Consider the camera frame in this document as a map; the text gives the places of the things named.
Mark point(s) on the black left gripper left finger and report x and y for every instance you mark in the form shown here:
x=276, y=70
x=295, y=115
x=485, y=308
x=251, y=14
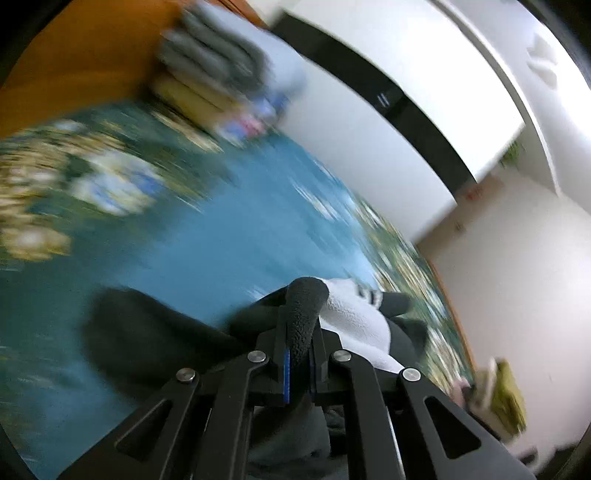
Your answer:
x=281, y=361

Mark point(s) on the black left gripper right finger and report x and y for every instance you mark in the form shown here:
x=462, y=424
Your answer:
x=319, y=361

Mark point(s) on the black and white fleece jacket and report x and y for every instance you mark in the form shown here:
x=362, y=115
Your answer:
x=138, y=343

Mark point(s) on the yellow green cloth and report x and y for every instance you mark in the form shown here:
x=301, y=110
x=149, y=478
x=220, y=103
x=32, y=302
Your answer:
x=507, y=401

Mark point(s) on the teal floral bedspread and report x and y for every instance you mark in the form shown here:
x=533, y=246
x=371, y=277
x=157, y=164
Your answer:
x=129, y=195

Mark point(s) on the colourful patterned folded blanket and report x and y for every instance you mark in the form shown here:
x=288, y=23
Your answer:
x=253, y=119

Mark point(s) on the tan folded blanket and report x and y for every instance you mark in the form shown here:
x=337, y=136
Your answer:
x=204, y=113

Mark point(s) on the white and black wardrobe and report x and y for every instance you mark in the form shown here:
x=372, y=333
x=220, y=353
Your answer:
x=397, y=103

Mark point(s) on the green potted plant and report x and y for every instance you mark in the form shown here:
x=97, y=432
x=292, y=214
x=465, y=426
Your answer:
x=511, y=157

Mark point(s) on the grey folded blanket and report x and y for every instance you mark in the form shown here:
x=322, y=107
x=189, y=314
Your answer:
x=218, y=47

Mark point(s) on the orange wooden headboard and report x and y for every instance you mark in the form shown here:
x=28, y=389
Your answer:
x=57, y=58

